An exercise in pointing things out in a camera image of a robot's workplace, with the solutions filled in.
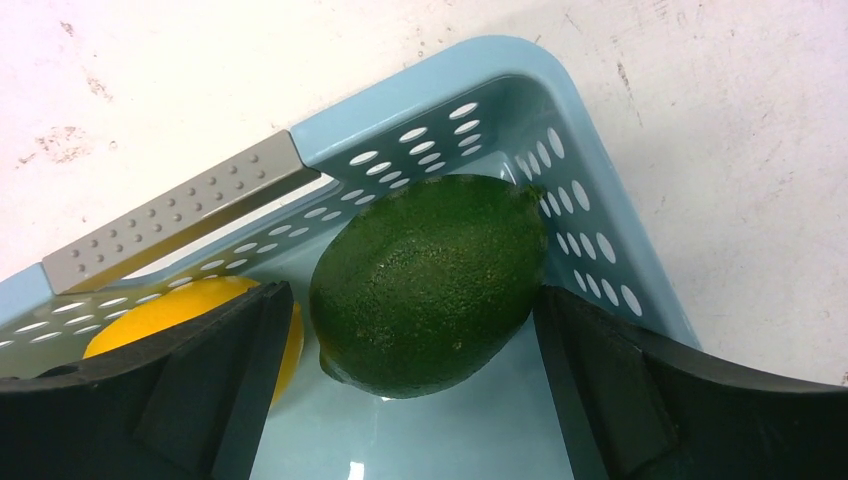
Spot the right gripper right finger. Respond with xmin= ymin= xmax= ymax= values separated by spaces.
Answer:
xmin=533 ymin=286 xmax=847 ymax=479

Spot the green avocado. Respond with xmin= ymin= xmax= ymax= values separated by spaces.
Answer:
xmin=308 ymin=174 xmax=548 ymax=399

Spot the blue plastic basket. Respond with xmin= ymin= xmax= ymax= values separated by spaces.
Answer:
xmin=1 ymin=36 xmax=697 ymax=479

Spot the yellow lemon top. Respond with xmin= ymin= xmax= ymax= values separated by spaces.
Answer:
xmin=83 ymin=276 xmax=304 ymax=405

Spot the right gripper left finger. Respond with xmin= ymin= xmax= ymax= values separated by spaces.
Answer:
xmin=1 ymin=282 xmax=294 ymax=479

